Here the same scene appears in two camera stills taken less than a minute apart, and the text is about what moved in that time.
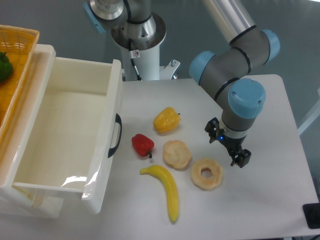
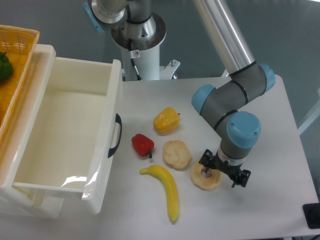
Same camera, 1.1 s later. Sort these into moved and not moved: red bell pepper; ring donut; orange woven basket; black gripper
Moved: black gripper
Not moved: orange woven basket; red bell pepper; ring donut
